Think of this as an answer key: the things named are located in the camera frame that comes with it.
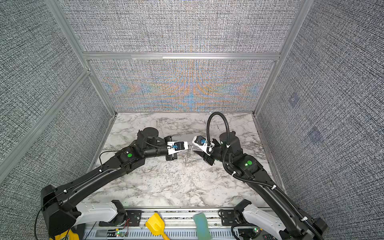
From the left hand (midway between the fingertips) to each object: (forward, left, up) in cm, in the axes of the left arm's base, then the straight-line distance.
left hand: (186, 143), depth 68 cm
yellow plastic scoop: (-27, +16, -29) cm, 43 cm away
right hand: (0, -5, -2) cm, 6 cm away
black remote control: (-34, -36, -28) cm, 57 cm away
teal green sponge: (-28, -6, -31) cm, 42 cm away
